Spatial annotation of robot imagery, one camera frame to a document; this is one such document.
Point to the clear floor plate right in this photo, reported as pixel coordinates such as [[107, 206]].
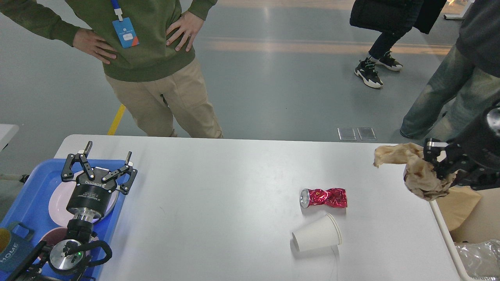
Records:
[[366, 134]]

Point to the person in green sweater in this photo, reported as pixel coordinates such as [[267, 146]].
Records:
[[160, 80]]

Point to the beige plastic bin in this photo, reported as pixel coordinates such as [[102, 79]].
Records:
[[483, 224]]

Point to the white paper cup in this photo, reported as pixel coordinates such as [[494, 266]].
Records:
[[323, 232]]

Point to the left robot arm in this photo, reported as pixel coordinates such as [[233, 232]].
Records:
[[78, 250]]

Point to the person in black sneakers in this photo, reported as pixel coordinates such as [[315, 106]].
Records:
[[393, 19]]

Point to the clear floor plate left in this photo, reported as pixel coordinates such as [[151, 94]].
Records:
[[347, 134]]

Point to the teal mug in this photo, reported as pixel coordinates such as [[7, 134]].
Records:
[[13, 247]]

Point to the brown paper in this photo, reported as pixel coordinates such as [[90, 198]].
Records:
[[419, 177]]

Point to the pink plate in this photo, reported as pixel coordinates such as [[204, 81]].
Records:
[[60, 198]]

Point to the clear plastic bag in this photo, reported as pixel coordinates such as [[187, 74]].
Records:
[[481, 260]]

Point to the clear floor plate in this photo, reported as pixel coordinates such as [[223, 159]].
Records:
[[347, 134], [366, 134]]

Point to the person in blue jeans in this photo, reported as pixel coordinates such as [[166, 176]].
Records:
[[465, 83]]

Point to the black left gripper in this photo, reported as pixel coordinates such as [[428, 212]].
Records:
[[91, 195]]

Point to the brown paper bag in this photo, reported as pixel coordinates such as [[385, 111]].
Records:
[[457, 205]]

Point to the white side table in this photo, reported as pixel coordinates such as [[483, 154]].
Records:
[[7, 132]]

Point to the blue id badge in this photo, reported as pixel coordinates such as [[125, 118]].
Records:
[[125, 32]]

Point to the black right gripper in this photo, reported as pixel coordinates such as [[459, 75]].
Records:
[[473, 156]]

